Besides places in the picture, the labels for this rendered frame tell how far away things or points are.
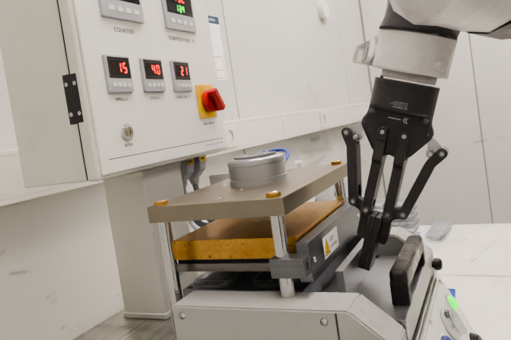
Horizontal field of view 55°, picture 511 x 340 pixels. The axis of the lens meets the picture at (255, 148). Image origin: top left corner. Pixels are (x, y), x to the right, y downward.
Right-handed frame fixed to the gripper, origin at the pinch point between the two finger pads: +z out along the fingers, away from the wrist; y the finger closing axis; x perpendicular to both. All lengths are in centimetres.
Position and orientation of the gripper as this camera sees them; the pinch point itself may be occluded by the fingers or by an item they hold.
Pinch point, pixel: (371, 239)
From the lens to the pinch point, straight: 65.4
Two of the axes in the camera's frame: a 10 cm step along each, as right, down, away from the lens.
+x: 4.2, -1.1, 9.0
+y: 8.9, 2.3, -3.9
